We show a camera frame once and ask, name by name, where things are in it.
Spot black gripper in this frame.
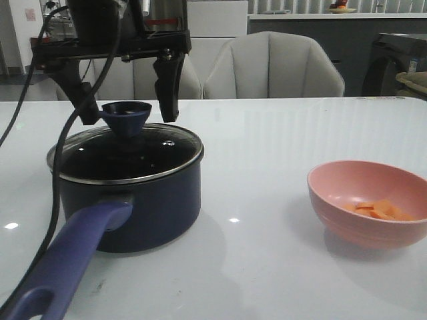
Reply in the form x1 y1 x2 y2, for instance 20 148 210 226
33 1 191 125

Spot glass lid purple knob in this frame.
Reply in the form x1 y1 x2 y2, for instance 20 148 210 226
46 101 205 185

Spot pink bowl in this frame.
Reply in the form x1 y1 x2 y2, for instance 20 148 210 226
307 160 426 249

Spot orange ham slices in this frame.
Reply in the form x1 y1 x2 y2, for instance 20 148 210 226
342 199 415 221

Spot left grey upholstered chair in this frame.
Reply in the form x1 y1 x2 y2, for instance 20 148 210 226
55 58 203 101

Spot grey upholstered chair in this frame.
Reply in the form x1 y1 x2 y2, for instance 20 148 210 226
203 31 345 99
55 58 203 101

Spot white cabinet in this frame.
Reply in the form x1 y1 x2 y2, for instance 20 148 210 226
187 1 248 83

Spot right grey upholstered chair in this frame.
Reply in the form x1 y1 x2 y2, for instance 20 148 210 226
203 31 345 99

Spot fruit plate on counter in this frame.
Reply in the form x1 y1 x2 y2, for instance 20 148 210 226
326 0 356 14

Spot dark grey counter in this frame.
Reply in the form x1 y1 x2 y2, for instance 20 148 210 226
248 13 426 97

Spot dark washing machine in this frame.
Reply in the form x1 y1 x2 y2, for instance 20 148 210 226
361 33 426 96

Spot black cable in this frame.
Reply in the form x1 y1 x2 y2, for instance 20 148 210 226
0 0 123 311

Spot dark blue saucepan purple handle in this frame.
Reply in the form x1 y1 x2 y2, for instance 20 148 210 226
1 155 203 319

